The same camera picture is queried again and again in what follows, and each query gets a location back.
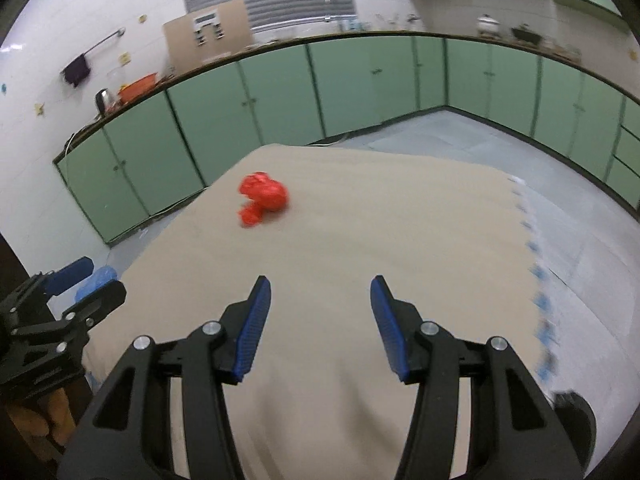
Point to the person's left hand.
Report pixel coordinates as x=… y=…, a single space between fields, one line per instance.
x=60 y=415

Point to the green lower kitchen cabinets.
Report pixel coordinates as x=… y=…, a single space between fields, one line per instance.
x=350 y=85

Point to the white cooking pot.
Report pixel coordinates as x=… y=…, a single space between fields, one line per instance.
x=487 y=25

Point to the white hanging rack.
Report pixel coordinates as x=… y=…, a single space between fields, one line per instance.
x=207 y=20

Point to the large red plastic bag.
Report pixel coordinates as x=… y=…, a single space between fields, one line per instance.
x=265 y=197

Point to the dark cloth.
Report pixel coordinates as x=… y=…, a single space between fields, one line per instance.
x=76 y=71

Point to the blue plastic bag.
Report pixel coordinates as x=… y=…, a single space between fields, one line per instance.
x=102 y=277

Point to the black wok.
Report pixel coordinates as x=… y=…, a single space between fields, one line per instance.
x=525 y=34

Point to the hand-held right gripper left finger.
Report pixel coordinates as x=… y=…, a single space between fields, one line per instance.
x=252 y=330

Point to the orange basin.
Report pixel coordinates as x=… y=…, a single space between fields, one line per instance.
x=139 y=89

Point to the metal towel rail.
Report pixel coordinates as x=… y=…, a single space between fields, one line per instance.
x=100 y=45

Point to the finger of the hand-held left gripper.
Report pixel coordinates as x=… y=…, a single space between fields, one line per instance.
x=70 y=275
x=100 y=300

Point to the metal kettle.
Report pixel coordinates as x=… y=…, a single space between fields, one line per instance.
x=103 y=102

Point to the dark round object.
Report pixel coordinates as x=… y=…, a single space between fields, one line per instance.
x=575 y=425

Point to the beige table mat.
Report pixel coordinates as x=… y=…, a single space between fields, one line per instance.
x=350 y=240

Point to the wooden cutting board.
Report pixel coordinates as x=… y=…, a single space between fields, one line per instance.
x=232 y=40

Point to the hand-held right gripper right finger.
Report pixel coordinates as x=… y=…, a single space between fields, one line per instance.
x=390 y=330

